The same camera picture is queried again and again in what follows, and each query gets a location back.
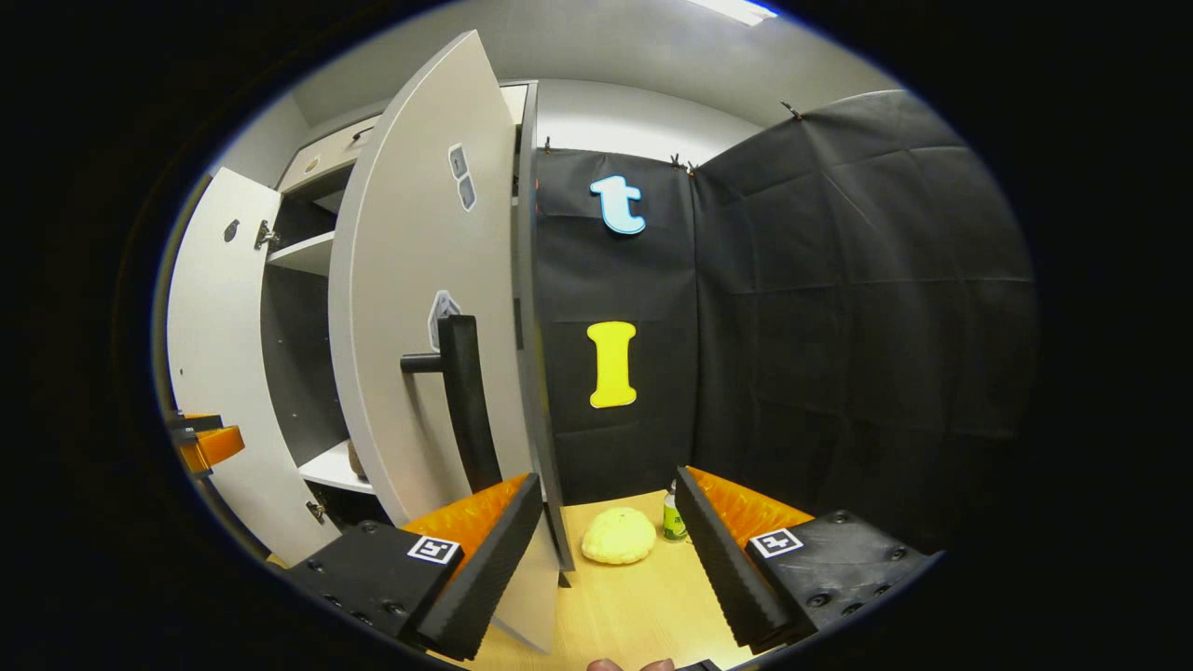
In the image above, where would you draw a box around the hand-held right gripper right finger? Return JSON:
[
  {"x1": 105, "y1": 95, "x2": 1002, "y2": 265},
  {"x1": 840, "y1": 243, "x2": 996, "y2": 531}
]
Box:
[{"x1": 675, "y1": 466, "x2": 936, "y2": 653}]

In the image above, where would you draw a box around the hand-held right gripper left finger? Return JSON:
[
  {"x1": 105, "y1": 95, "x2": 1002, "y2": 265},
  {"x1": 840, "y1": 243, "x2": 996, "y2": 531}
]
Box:
[{"x1": 284, "y1": 472, "x2": 544, "y2": 661}]

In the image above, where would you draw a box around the grey cabinet door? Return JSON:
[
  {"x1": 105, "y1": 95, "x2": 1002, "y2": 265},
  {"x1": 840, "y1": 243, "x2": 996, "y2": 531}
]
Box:
[
  {"x1": 166, "y1": 168, "x2": 341, "y2": 567},
  {"x1": 328, "y1": 30, "x2": 563, "y2": 655}
]

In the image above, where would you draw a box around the grey shoe cabinet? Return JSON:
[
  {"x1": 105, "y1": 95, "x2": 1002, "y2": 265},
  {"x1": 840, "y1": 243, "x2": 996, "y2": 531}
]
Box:
[{"x1": 261, "y1": 79, "x2": 576, "y2": 574}]

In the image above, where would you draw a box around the grey cabinet drawer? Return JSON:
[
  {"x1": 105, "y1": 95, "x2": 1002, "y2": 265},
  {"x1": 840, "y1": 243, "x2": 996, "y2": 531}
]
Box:
[{"x1": 278, "y1": 112, "x2": 385, "y2": 194}]

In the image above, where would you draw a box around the small green bottle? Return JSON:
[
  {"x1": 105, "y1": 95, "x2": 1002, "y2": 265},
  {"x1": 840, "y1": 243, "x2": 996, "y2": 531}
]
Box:
[{"x1": 662, "y1": 480, "x2": 690, "y2": 544}]

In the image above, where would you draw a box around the yellow round bun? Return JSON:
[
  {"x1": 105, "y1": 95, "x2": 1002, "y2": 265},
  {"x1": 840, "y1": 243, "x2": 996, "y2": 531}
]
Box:
[{"x1": 582, "y1": 506, "x2": 657, "y2": 567}]

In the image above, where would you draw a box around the black backdrop cloth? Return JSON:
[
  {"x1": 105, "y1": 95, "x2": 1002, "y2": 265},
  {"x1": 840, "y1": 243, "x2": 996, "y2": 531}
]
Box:
[
  {"x1": 533, "y1": 147, "x2": 702, "y2": 507},
  {"x1": 692, "y1": 90, "x2": 1040, "y2": 553}
]

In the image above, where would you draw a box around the ceiling light panel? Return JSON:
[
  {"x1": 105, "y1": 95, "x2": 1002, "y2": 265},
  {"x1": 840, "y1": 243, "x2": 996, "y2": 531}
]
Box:
[{"x1": 688, "y1": 0, "x2": 780, "y2": 28}]

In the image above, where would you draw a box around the black door handle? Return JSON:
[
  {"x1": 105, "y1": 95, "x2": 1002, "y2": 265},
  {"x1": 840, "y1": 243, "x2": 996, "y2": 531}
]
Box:
[{"x1": 401, "y1": 315, "x2": 505, "y2": 494}]

